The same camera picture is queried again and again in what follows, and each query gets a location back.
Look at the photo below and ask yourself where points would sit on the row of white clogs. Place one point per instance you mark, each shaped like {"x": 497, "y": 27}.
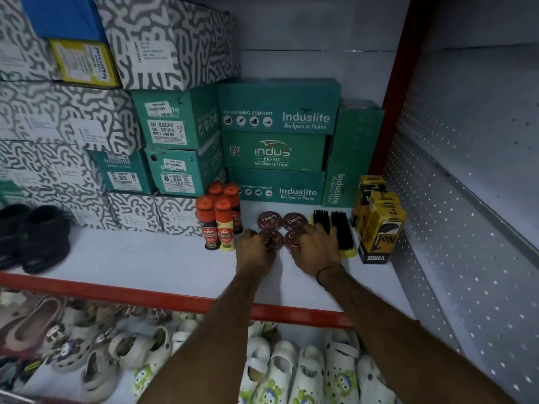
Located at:
{"x": 278, "y": 368}

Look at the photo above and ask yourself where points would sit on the black bristle shoe brush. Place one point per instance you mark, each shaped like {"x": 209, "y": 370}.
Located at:
{"x": 342, "y": 233}
{"x": 321, "y": 219}

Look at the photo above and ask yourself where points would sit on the white perforated side panel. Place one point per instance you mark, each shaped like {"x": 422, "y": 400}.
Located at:
{"x": 467, "y": 214}

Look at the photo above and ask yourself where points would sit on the cream liquid shoe polish bottle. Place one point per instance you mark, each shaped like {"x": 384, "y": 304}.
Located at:
{"x": 225, "y": 229}

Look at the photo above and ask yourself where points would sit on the yellow black brush box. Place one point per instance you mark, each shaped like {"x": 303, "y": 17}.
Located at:
{"x": 381, "y": 235}
{"x": 368, "y": 187}
{"x": 385, "y": 201}

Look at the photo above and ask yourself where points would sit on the pink clog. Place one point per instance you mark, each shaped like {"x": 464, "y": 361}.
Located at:
{"x": 33, "y": 321}

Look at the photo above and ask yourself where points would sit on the brown liquid shoe polish bottle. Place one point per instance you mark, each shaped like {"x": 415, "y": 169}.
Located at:
{"x": 207, "y": 227}

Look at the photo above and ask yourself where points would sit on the yellow shoe box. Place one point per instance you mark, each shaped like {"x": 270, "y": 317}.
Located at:
{"x": 86, "y": 63}

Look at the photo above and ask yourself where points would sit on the stack of green shoe boxes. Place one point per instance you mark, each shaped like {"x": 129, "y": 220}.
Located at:
{"x": 278, "y": 105}

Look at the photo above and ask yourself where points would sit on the black shoe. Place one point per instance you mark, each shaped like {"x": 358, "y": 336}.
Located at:
{"x": 10, "y": 235}
{"x": 46, "y": 239}

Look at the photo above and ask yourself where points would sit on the person's right hand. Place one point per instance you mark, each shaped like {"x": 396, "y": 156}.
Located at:
{"x": 316, "y": 250}

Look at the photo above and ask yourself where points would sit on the person's left hand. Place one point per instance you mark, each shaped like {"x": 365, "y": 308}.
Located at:
{"x": 254, "y": 254}

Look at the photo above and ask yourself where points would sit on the red upright shelf post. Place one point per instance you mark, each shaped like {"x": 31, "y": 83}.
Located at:
{"x": 400, "y": 79}

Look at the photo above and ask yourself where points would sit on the person's left forearm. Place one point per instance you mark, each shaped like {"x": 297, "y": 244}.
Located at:
{"x": 219, "y": 332}

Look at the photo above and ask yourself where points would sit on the person's left fingers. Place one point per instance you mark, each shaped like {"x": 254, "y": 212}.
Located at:
{"x": 252, "y": 237}

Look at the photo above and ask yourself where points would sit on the red cap shoe polish bottle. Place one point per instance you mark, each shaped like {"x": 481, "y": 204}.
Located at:
{"x": 233, "y": 204}
{"x": 215, "y": 188}

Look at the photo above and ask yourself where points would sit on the stack of patterned white boxes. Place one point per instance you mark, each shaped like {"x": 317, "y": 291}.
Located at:
{"x": 168, "y": 37}

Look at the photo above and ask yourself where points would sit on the person's right forearm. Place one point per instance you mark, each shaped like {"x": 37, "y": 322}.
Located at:
{"x": 391, "y": 340}

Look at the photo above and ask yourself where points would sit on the blue shoe box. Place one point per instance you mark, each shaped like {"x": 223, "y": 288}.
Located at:
{"x": 63, "y": 16}

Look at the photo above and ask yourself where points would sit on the person's right fingers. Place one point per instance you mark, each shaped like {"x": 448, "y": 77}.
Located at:
{"x": 309, "y": 235}

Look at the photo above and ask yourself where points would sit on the dark red shoe polish tin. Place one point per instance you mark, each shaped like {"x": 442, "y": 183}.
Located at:
{"x": 274, "y": 239}
{"x": 269, "y": 219}
{"x": 291, "y": 239}
{"x": 294, "y": 220}

